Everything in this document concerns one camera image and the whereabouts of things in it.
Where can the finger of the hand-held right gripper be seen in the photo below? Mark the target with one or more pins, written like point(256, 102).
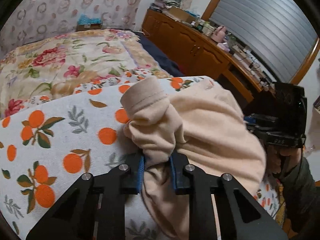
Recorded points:
point(257, 119)
point(260, 130)

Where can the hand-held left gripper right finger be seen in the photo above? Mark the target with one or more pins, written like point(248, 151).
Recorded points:
point(173, 172)

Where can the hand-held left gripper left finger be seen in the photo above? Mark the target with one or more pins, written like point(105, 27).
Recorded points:
point(140, 170)

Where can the peach printed t-shirt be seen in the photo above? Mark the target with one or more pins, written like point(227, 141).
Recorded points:
point(212, 130)

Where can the person's right forearm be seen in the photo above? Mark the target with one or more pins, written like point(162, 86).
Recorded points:
point(300, 195)

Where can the stack of folded clothes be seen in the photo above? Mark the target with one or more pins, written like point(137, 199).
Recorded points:
point(160, 3)

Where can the person's right hand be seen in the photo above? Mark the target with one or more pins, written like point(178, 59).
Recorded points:
point(273, 162)

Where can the pink pouch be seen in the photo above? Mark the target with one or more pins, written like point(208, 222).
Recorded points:
point(223, 47)

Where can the orange fruit print blanket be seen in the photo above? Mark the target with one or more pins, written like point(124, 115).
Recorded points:
point(62, 130)

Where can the pink bottle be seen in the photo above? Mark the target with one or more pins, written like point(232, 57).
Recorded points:
point(218, 33)

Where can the grey window blind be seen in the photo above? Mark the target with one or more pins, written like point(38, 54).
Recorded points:
point(262, 17)

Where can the group of toiletry bottles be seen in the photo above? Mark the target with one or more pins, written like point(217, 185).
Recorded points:
point(202, 26)

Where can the wooden sideboard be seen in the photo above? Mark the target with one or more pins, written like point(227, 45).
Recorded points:
point(180, 37)

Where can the dark blue blanket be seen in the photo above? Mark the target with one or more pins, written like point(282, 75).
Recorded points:
point(155, 52)

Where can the open cardboard box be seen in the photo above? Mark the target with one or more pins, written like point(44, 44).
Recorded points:
point(180, 13)

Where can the floral blanket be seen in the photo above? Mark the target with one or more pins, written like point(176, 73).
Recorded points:
point(62, 62)

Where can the small brown box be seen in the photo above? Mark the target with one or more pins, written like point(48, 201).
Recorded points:
point(88, 27)

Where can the blue plastic bag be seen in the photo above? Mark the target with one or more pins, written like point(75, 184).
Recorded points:
point(90, 20)

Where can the circle patterned sheer curtain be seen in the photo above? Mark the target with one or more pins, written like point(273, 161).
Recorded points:
point(50, 5)

